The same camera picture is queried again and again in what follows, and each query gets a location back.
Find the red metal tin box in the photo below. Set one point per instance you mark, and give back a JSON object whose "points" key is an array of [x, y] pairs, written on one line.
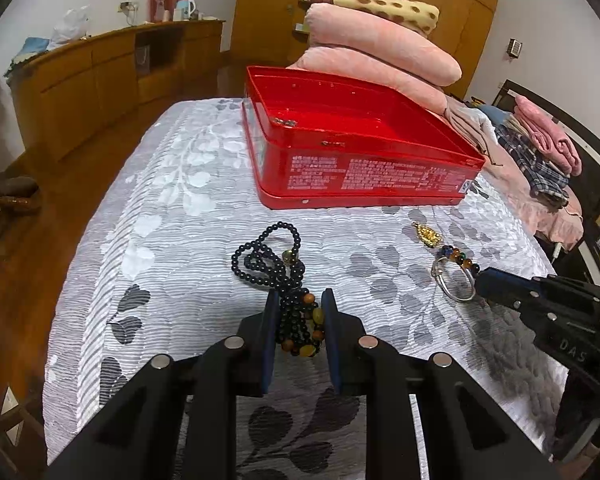
{"points": [[323, 141]]}

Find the lower pink folded quilt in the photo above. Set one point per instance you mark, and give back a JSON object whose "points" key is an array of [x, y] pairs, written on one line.
{"points": [[350, 63]]}

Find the red photo frame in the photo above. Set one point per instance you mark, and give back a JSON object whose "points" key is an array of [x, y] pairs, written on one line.
{"points": [[157, 9]]}

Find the pink folded clothes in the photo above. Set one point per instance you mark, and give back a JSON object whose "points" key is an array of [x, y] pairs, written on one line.
{"points": [[549, 138]]}

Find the pink bed sheet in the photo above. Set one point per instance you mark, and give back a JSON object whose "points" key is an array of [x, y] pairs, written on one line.
{"points": [[557, 219]]}

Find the white plastic bag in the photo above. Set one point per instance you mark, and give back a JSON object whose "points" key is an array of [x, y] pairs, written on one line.
{"points": [[73, 26]]}

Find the gold filigree ball pendant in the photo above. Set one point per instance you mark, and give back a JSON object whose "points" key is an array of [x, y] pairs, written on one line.
{"points": [[430, 237]]}

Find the silver bangle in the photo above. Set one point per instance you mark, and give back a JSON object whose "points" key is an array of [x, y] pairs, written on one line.
{"points": [[456, 282]]}

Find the yellow brown spotted blanket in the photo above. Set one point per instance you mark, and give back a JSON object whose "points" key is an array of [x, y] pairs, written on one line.
{"points": [[419, 16]]}

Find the wall light switch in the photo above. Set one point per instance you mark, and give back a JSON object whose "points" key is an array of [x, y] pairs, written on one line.
{"points": [[514, 48]]}

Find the plaid folded shirt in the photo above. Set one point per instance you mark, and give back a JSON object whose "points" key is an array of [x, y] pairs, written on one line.
{"points": [[547, 183]]}

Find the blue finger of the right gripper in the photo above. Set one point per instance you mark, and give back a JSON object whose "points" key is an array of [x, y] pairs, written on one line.
{"points": [[562, 296]]}

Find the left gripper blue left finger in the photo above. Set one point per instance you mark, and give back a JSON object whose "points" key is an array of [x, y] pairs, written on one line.
{"points": [[135, 435]]}

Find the wooden sideboard cabinet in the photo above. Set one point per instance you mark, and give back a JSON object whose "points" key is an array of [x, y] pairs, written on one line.
{"points": [[63, 97]]}

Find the blue folded cloth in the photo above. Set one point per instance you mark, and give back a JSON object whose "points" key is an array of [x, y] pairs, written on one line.
{"points": [[32, 47]]}

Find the white electric kettle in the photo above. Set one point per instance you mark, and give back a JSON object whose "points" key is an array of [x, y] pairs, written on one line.
{"points": [[184, 10]]}

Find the pink folded quilt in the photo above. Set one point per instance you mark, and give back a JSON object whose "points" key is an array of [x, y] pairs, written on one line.
{"points": [[387, 41], [350, 63]]}

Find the upper pink folded quilt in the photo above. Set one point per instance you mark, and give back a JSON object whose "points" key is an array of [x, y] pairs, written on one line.
{"points": [[387, 41]]}

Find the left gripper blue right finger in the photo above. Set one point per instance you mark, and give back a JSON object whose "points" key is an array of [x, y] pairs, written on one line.
{"points": [[425, 418]]}

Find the white floral bedspread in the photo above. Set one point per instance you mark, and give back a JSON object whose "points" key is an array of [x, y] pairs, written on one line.
{"points": [[182, 250]]}

